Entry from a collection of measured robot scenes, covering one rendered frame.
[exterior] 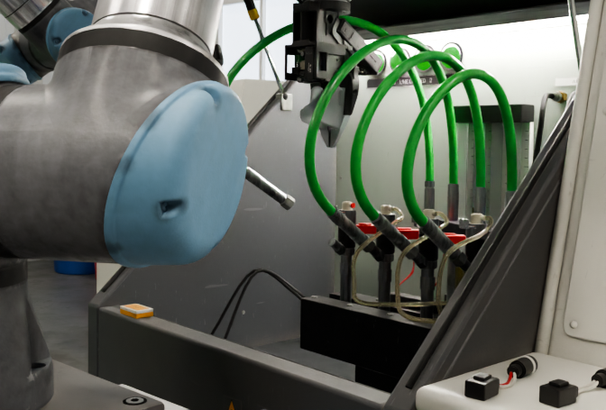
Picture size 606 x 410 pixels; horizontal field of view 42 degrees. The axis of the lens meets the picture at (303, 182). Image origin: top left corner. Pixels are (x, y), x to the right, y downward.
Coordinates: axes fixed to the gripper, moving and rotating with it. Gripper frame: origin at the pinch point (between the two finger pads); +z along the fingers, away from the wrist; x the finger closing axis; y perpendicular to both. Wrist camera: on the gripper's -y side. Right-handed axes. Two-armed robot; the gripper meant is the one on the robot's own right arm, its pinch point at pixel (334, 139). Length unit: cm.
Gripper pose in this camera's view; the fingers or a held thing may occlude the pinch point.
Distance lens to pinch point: 119.0
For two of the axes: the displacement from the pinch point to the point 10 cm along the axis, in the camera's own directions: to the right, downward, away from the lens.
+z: -0.1, 10.0, 0.6
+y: -7.4, 0.3, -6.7
